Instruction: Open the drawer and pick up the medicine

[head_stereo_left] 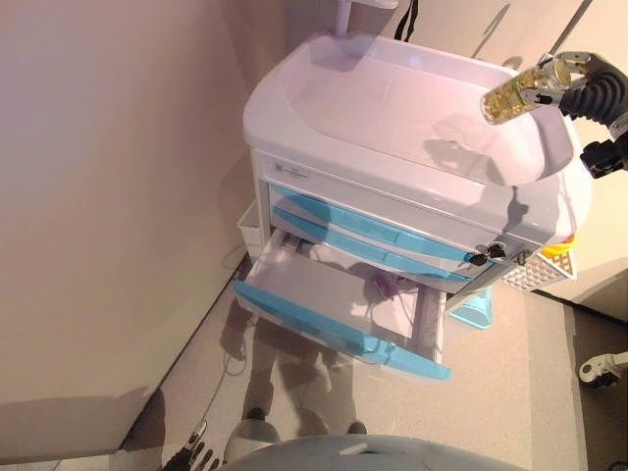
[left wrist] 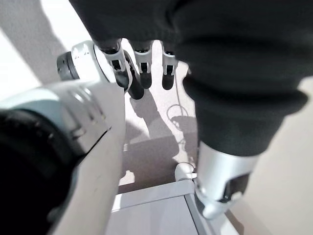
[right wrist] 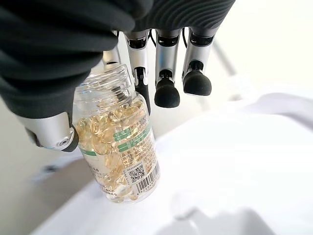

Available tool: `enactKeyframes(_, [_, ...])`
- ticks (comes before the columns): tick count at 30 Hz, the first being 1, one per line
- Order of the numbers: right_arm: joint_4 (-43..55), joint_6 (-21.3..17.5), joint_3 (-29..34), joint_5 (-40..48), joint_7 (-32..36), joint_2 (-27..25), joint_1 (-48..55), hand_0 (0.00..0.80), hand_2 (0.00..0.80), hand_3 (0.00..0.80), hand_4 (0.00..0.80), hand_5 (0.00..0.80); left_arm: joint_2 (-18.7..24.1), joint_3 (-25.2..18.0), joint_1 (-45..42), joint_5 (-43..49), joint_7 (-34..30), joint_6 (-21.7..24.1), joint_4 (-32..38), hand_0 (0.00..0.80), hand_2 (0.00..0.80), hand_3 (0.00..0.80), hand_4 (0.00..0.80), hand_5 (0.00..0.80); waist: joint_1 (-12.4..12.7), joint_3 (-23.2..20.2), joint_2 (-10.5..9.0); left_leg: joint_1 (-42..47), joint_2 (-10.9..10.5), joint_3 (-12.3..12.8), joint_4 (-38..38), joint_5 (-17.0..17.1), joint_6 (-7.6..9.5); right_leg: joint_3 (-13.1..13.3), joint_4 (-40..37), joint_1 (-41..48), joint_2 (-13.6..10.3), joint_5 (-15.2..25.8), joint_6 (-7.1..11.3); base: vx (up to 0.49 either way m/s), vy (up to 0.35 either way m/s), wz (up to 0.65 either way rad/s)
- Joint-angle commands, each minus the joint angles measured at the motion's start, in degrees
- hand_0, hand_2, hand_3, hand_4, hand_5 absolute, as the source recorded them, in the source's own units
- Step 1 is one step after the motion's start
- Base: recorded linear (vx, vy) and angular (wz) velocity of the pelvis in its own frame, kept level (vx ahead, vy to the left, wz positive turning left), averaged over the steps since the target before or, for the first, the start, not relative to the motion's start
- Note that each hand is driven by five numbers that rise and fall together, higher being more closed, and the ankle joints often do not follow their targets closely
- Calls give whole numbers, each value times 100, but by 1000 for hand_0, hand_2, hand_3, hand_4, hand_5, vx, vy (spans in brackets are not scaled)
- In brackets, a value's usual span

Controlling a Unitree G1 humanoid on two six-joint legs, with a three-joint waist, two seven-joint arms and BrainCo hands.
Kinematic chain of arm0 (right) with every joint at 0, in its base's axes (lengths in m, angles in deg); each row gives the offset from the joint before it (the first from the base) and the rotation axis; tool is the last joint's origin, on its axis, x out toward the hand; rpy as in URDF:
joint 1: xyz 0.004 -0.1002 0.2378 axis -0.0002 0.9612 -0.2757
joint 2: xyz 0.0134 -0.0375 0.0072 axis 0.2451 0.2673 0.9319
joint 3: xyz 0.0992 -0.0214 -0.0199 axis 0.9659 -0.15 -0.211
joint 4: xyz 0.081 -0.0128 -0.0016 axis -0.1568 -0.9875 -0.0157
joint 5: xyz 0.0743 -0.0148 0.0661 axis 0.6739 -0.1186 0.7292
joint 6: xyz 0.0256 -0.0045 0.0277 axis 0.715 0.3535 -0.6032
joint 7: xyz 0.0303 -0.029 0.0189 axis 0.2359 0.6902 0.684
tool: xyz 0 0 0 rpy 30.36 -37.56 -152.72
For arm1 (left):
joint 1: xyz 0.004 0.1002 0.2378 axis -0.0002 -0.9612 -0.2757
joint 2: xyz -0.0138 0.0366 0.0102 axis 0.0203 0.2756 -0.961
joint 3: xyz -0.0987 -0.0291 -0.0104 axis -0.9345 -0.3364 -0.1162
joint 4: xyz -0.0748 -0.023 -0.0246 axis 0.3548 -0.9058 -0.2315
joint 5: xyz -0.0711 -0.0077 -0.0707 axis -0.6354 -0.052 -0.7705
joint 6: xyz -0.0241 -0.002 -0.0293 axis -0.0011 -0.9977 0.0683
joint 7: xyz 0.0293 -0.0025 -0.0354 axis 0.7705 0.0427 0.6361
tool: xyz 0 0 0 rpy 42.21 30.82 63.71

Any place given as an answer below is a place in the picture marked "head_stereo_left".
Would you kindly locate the yellow sharps container red lid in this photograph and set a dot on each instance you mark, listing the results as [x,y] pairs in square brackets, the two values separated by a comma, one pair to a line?
[561,247]

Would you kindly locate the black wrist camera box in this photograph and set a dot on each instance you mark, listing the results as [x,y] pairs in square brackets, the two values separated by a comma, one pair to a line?
[601,159]

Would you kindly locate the clear bottle of yellow capsules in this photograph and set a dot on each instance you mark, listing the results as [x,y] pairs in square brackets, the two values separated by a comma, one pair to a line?
[507,98]

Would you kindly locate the grey IV pole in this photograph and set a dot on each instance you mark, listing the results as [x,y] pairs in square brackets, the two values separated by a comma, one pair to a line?
[571,27]

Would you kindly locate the white lattice plastic basket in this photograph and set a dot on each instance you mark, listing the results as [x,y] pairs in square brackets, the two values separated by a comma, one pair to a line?
[535,272]

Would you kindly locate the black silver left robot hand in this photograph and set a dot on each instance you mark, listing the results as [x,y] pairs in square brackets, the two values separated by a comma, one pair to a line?
[193,458]

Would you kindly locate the grey robot torso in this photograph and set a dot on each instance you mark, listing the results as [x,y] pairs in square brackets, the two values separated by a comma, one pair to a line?
[368,456]

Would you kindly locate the white side shelf on post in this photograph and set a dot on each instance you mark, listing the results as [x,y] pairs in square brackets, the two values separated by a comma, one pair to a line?
[343,17]

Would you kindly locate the silver cart side latch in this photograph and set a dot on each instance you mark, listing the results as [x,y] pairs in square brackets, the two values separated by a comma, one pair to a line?
[522,258]

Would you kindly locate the silver left robot leg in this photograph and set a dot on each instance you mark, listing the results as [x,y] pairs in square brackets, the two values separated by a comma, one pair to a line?
[250,439]

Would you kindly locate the black keys in cart lock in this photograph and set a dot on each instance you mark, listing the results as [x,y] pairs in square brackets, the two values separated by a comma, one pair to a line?
[496,251]

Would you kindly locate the white open side bin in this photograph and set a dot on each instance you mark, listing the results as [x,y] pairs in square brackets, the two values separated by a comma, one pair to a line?
[247,228]

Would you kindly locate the white medical cart body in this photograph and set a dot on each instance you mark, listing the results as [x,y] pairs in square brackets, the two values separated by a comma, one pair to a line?
[392,113]

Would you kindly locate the blue lidded waste bin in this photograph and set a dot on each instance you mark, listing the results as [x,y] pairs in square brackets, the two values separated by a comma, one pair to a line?
[473,309]

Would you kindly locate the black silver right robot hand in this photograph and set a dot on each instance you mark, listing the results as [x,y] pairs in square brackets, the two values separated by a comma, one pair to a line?
[596,93]

